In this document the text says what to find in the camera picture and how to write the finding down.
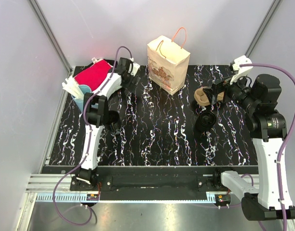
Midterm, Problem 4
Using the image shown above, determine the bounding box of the black cup stack right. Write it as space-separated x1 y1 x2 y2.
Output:
195 111 216 132

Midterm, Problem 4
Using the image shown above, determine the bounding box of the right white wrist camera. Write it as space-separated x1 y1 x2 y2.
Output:
229 55 253 85

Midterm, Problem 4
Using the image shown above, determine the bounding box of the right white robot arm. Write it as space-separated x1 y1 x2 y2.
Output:
202 74 295 221

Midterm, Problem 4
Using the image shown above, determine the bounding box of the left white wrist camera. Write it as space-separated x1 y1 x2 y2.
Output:
128 58 140 76

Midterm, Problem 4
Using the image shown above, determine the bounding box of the black cup stack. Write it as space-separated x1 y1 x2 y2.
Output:
195 111 216 132
106 110 121 135

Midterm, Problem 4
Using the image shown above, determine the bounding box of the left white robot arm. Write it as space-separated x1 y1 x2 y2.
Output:
74 57 140 191

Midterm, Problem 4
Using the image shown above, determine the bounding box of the aluminium rail frame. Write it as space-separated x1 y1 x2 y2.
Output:
17 0 295 231

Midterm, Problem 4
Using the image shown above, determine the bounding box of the red napkin stack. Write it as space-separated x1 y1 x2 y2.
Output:
74 60 112 91

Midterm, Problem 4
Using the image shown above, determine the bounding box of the black cup stack left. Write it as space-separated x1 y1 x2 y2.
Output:
106 110 121 135

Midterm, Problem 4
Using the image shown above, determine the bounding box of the cream bear paper bag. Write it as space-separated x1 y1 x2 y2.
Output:
147 27 190 95

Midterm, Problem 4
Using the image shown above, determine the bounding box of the brown pulp cup carrier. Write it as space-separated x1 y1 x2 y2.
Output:
194 87 224 106

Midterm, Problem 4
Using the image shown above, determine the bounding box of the light blue cup holder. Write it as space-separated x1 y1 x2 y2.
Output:
72 85 92 112

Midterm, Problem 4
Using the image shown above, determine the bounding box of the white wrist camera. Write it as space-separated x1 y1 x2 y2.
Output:
128 58 140 76
229 55 253 85

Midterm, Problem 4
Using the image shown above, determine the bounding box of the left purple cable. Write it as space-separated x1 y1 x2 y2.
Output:
52 46 134 226

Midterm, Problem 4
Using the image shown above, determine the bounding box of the white stirrer sticks bundle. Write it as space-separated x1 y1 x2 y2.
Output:
62 76 80 97

